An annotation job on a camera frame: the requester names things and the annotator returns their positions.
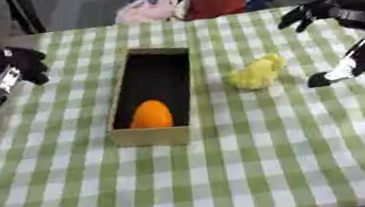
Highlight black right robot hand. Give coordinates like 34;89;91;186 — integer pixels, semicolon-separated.
273;0;365;93

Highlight tan cardboard box black inside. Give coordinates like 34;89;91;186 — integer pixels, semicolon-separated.
96;40;204;155

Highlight yellow soft toy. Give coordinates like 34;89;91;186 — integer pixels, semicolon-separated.
224;51;290;94

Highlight orange toy fruit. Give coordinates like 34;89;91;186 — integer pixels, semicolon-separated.
126;97;177;133

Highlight pink bag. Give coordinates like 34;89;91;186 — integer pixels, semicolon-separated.
110;0;182;28

